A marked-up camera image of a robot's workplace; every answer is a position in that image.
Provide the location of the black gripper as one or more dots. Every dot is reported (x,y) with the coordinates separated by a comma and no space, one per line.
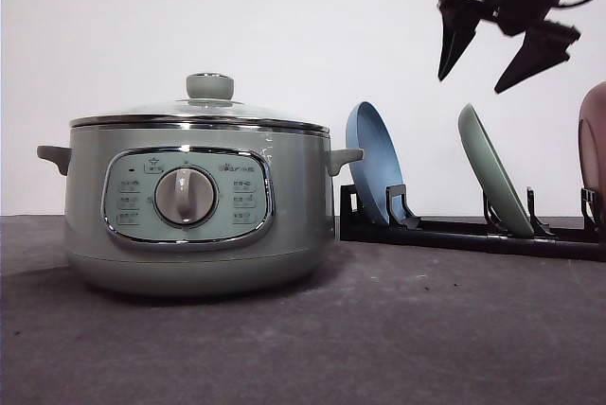
(546,44)

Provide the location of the green plate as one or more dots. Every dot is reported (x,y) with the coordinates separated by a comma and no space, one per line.
(497,183)

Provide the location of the glass pot lid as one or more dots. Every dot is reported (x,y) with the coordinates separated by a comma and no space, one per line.
(209,104)

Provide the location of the pink plate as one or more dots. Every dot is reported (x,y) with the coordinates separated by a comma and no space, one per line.
(592,147)

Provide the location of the blue plate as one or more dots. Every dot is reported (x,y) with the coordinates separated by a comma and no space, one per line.
(381,165)

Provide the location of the green electric steamer pot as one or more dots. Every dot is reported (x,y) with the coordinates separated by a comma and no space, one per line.
(198,205)

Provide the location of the black dish rack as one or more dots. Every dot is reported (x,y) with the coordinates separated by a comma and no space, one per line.
(487,233)

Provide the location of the black camera cable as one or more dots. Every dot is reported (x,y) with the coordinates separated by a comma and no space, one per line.
(570,5)

